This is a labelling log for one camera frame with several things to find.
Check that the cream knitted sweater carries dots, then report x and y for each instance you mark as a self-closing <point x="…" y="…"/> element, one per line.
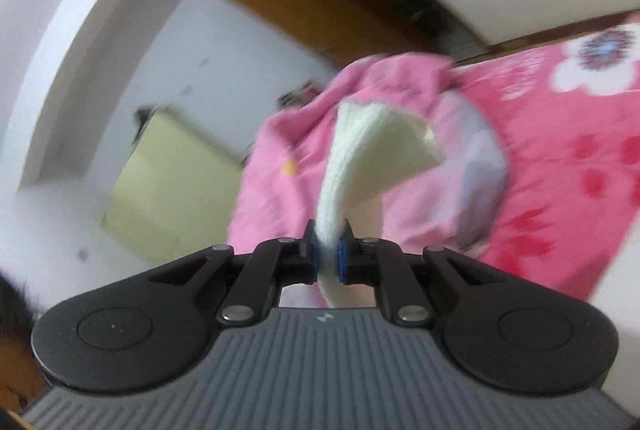
<point x="360" y="145"/>

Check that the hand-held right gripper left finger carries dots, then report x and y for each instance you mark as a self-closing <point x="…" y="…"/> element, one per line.
<point x="312" y="255"/>

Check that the pink floral bedsheet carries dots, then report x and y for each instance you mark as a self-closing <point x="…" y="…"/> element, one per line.
<point x="575" y="160"/>

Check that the pink and blue quilt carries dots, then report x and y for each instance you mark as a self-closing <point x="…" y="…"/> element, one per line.
<point x="280" y="170"/>

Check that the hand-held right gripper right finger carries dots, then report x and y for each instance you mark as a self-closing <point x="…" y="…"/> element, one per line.
<point x="343" y="255"/>

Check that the yellow green wardrobe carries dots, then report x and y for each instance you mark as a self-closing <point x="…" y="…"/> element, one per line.
<point x="170" y="190"/>

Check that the person's head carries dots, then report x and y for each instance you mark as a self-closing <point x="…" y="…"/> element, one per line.
<point x="17" y="310"/>

